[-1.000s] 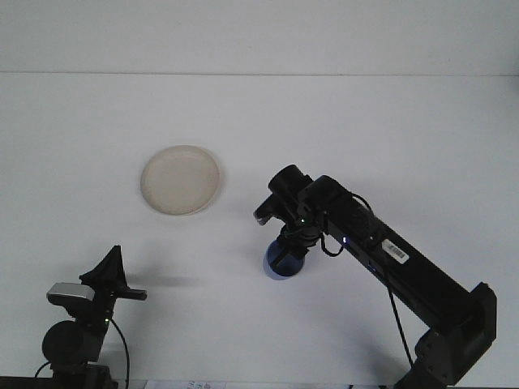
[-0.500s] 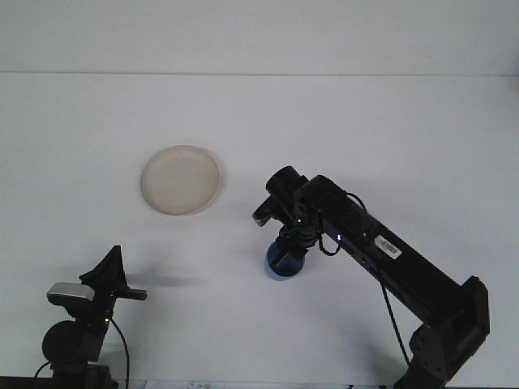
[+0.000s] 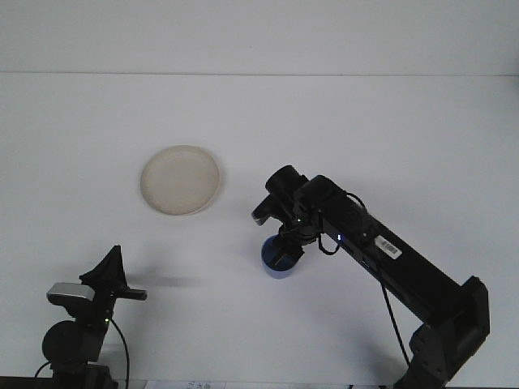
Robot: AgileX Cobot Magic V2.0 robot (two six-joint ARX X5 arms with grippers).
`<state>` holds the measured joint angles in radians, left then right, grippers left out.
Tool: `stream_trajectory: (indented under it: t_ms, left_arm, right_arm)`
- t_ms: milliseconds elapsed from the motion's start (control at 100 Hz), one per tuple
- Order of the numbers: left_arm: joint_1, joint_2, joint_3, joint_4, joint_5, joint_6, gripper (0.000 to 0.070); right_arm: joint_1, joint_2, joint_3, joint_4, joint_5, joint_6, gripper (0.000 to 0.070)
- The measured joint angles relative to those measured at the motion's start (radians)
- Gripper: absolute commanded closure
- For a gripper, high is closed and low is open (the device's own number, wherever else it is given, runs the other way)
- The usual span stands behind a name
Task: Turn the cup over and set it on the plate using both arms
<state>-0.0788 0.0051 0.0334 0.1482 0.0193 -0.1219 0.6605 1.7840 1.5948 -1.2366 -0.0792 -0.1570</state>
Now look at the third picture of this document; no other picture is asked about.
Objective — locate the pale blue cup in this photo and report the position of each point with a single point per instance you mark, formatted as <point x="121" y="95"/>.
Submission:
<point x="280" y="272"/>

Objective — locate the pale round plate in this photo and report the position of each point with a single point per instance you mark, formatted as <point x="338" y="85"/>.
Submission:
<point x="180" y="180"/>

